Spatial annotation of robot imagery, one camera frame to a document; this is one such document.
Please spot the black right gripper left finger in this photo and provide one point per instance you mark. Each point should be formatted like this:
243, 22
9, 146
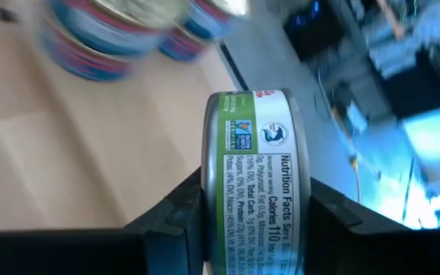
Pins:
147, 248

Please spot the black metal table frame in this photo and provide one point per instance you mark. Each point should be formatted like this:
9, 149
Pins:
233, 65

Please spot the tuna can green white label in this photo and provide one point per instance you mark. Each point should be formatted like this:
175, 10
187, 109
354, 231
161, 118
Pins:
258, 172

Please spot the wooden shelf board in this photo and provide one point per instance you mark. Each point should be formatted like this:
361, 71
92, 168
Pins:
166, 95

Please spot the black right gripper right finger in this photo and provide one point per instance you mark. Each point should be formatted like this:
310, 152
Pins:
357, 252

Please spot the dark grey desk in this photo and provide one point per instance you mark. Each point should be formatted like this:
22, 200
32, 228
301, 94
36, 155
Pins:
415, 88

